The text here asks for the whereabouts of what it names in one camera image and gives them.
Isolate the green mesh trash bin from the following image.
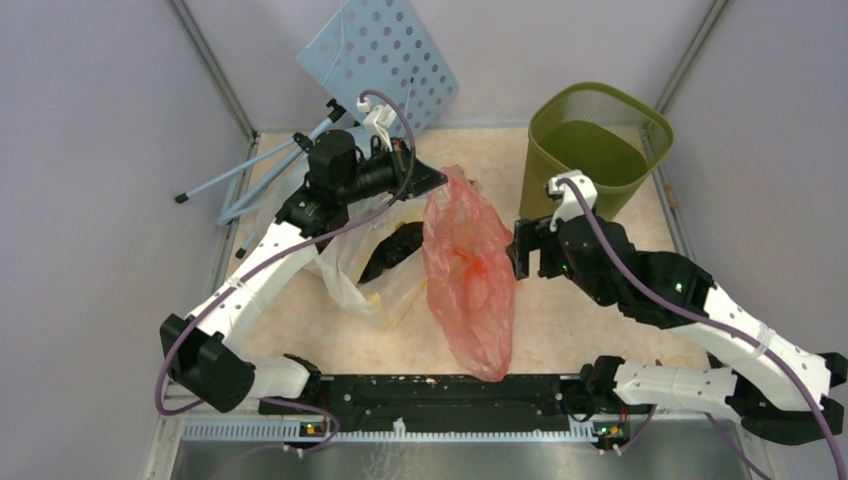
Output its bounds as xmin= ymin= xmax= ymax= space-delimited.
xmin=519 ymin=82 xmax=674 ymax=220

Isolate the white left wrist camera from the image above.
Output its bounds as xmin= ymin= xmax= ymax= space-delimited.
xmin=357 ymin=99 xmax=397 ymax=148

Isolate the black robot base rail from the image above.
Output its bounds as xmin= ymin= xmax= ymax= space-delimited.
xmin=297 ymin=364 xmax=627 ymax=434

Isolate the red translucent trash bag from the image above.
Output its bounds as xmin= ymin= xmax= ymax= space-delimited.
xmin=422 ymin=166 xmax=517 ymax=382

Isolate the light blue perforated music stand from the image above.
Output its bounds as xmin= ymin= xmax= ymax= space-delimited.
xmin=175 ymin=1 xmax=458 ymax=226

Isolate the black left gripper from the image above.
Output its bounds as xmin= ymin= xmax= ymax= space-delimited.
xmin=338 ymin=137 xmax=448 ymax=205

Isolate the wooden block by wall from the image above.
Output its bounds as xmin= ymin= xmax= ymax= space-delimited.
xmin=663 ymin=183 xmax=679 ymax=211

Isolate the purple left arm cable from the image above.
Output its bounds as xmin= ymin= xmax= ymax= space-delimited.
xmin=153 ymin=89 xmax=419 ymax=458

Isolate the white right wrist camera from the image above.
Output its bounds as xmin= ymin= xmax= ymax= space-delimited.
xmin=546 ymin=170 xmax=598 ymax=232

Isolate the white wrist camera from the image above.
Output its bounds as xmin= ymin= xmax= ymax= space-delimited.
xmin=357 ymin=99 xmax=397 ymax=148
xmin=546 ymin=170 xmax=598 ymax=232

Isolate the large translucent white plastic bag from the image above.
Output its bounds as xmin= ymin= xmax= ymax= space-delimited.
xmin=254 ymin=129 xmax=432 ymax=329

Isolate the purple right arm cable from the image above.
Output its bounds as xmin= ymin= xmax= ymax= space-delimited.
xmin=553 ymin=176 xmax=848 ymax=480

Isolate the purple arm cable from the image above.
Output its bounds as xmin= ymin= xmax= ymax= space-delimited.
xmin=153 ymin=89 xmax=419 ymax=458
xmin=553 ymin=176 xmax=848 ymax=480

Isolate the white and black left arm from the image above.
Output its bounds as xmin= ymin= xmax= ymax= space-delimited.
xmin=154 ymin=129 xmax=447 ymax=415

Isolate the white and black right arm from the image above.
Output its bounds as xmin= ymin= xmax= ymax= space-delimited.
xmin=507 ymin=215 xmax=847 ymax=446

